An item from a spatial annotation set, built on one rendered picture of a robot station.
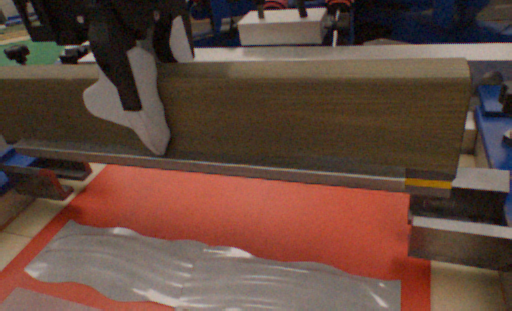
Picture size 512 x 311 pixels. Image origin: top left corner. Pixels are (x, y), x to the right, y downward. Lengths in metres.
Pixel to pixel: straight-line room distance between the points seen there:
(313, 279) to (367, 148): 0.14
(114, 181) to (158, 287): 0.19
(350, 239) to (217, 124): 0.18
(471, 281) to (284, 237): 0.16
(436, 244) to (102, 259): 0.30
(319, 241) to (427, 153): 0.16
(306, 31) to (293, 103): 0.32
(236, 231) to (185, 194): 0.09
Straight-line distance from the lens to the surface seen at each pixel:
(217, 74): 0.26
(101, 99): 0.30
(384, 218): 0.40
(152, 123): 0.28
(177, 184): 0.47
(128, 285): 0.39
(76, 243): 0.45
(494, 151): 0.43
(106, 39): 0.24
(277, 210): 0.41
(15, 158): 0.57
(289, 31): 0.57
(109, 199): 0.49
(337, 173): 0.26
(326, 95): 0.24
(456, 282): 0.37
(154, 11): 0.28
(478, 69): 0.52
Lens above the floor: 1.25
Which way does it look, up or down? 34 degrees down
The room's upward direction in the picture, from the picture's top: 10 degrees counter-clockwise
